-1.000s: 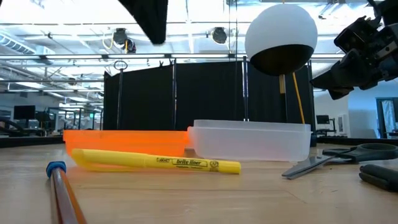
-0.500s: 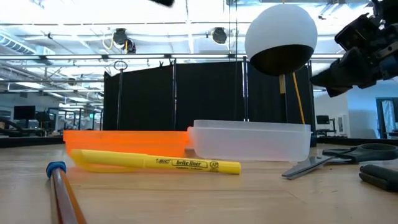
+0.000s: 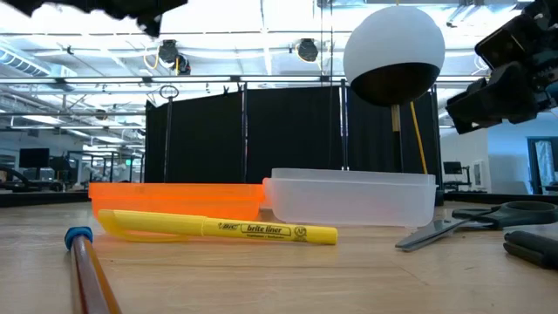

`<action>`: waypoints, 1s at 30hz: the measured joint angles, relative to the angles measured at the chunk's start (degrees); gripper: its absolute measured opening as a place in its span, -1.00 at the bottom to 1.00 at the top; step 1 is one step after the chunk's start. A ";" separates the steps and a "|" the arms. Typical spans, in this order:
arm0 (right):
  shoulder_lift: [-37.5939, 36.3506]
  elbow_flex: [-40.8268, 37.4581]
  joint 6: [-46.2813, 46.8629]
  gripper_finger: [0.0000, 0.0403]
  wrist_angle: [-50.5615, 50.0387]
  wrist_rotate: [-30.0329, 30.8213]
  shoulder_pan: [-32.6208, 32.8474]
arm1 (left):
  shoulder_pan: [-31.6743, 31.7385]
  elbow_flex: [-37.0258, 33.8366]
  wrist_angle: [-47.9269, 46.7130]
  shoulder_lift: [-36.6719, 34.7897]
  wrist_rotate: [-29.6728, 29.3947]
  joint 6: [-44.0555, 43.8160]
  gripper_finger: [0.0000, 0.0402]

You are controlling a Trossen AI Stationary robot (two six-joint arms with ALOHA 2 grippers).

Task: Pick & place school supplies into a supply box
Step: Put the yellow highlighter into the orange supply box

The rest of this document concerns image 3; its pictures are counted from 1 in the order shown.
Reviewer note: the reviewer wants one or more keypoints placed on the orange perforated box lid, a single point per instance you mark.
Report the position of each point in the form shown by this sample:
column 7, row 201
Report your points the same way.
column 174, row 198

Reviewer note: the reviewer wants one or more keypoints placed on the black ceiling spotlight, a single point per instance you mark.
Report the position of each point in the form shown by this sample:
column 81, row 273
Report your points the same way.
column 169, row 52
column 308, row 49

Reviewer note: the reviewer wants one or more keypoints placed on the white globe lamp black base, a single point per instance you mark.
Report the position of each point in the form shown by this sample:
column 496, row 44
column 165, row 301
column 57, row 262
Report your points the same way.
column 392, row 39

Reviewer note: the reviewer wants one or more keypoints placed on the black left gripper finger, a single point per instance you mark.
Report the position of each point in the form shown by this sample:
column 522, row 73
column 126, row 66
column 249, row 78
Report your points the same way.
column 148, row 11

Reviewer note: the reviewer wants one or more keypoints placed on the yellow highlighter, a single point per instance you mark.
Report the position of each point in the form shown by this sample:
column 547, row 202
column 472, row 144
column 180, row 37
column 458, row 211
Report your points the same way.
column 261, row 230

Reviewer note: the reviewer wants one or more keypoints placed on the silver partition pole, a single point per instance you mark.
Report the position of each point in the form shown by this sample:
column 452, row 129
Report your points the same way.
column 344, row 131

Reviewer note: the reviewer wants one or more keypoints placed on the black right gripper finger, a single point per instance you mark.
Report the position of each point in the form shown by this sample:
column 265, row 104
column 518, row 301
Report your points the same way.
column 501, row 100

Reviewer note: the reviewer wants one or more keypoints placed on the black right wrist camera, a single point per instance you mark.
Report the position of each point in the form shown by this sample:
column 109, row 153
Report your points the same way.
column 505, row 43

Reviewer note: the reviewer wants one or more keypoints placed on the black curtain partition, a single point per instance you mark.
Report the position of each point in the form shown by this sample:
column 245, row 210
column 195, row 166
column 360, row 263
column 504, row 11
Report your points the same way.
column 205, row 139

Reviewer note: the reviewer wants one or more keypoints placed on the black marker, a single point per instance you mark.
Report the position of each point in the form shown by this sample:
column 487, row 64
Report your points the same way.
column 536, row 250

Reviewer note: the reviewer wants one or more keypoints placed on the brown pencil blue eraser cap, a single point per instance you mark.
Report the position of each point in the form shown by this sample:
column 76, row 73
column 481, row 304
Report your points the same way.
column 89, row 279

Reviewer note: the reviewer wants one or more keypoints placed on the dark framed door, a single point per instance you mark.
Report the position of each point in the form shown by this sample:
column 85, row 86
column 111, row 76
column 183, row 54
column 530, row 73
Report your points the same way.
column 532, row 165

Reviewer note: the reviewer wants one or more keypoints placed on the black computer monitor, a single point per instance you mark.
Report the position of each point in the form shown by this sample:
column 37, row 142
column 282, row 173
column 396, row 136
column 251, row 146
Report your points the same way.
column 452, row 168
column 34, row 158

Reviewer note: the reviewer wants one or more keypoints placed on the clear plastic supply box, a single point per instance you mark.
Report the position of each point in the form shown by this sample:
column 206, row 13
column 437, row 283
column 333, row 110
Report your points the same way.
column 349, row 200

